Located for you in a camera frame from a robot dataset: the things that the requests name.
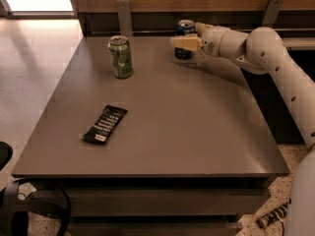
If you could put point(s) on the white power strip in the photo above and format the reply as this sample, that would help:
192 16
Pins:
277 214

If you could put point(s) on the left metal bracket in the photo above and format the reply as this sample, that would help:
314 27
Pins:
124 17

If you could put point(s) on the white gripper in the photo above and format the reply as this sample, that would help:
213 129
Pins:
211 40

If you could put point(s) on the black snack bar wrapper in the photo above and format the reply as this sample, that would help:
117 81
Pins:
105 124

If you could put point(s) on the right metal bracket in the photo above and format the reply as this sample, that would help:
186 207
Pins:
271 12

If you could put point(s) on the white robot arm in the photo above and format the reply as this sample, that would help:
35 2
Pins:
262 51

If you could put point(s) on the black chair base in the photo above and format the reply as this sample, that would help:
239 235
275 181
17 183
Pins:
14 211

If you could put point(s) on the blue pepsi can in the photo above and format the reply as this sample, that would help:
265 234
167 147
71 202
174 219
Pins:
184 27

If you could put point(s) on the green soda can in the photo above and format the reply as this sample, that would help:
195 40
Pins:
120 50

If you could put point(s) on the lower grey table drawer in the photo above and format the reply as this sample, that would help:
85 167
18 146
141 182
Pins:
155 229

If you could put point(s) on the upper grey table drawer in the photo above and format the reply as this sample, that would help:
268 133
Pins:
166 202

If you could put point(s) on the metal bracket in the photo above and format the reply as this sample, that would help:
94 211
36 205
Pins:
124 17
271 12

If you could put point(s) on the grey table drawer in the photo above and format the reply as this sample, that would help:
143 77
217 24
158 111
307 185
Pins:
166 202
155 229

